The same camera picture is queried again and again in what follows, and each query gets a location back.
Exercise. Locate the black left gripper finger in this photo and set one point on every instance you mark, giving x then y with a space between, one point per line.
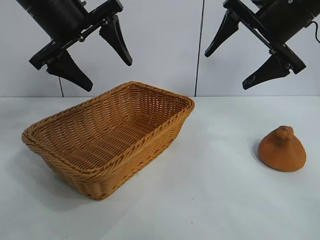
68 70
116 37

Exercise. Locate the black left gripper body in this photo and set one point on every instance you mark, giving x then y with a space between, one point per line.
60 17

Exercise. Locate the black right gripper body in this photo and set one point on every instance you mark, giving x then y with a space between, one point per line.
282 20

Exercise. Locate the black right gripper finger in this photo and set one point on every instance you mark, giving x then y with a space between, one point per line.
223 32
270 71

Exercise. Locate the tan woven wicker basket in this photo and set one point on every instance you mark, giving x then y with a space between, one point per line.
107 140

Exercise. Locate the brown cone-shaped bread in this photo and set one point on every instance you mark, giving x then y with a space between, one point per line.
282 153

